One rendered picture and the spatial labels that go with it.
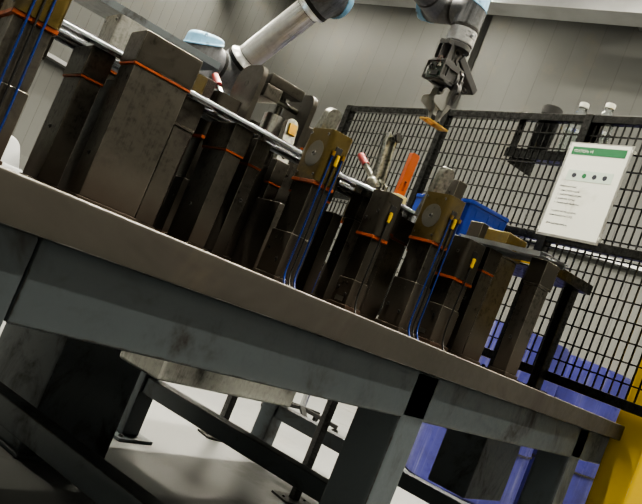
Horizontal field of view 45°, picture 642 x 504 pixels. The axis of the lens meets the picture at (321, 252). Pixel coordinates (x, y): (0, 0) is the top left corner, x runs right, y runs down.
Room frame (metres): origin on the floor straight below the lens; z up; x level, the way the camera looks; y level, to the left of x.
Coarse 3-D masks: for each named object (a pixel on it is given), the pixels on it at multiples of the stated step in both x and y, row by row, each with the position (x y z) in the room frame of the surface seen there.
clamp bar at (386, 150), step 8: (384, 136) 2.17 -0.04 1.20; (392, 136) 2.16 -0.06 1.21; (400, 136) 2.15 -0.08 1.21; (384, 144) 2.16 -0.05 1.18; (392, 144) 2.18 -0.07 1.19; (384, 152) 2.16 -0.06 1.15; (392, 152) 2.17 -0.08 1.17; (376, 160) 2.17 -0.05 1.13; (384, 160) 2.17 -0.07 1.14; (376, 168) 2.16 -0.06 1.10; (384, 168) 2.17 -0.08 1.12; (376, 176) 2.15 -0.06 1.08; (384, 176) 2.16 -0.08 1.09
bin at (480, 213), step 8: (416, 200) 2.58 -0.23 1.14; (464, 200) 2.36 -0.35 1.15; (472, 200) 2.33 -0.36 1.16; (416, 208) 2.57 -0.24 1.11; (464, 208) 2.35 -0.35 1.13; (472, 208) 2.33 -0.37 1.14; (480, 208) 2.35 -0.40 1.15; (488, 208) 2.36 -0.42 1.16; (464, 216) 2.34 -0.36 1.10; (472, 216) 2.34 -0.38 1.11; (480, 216) 2.35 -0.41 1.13; (488, 216) 2.37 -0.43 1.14; (496, 216) 2.38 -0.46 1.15; (464, 224) 2.33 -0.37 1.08; (488, 224) 2.37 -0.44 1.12; (496, 224) 2.39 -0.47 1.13; (504, 224) 2.40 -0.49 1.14; (456, 232) 2.34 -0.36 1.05; (464, 232) 2.34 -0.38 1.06
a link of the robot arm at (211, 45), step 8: (192, 32) 2.32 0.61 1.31; (200, 32) 2.31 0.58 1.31; (184, 40) 2.33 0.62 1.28; (192, 40) 2.31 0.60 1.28; (200, 40) 2.31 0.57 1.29; (208, 40) 2.31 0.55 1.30; (216, 40) 2.32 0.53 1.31; (200, 48) 2.31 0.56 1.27; (208, 48) 2.31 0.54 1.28; (216, 48) 2.33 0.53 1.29; (216, 56) 2.34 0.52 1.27; (224, 56) 2.38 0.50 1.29; (224, 64) 2.38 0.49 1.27; (200, 72) 2.32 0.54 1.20; (208, 72) 2.34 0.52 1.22; (216, 72) 2.37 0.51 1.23; (224, 72) 2.39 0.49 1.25
